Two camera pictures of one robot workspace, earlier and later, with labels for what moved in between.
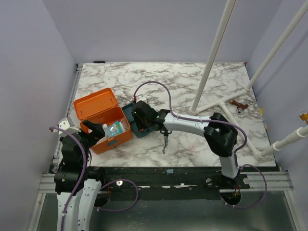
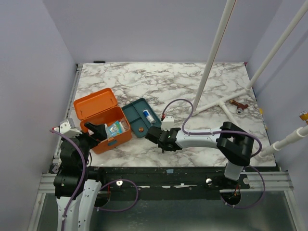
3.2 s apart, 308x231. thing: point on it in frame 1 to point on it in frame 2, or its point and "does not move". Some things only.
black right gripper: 138,118 to 158,134
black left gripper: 97,131 does not move
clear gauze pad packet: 124,125 does not move
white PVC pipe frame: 220,103 does not move
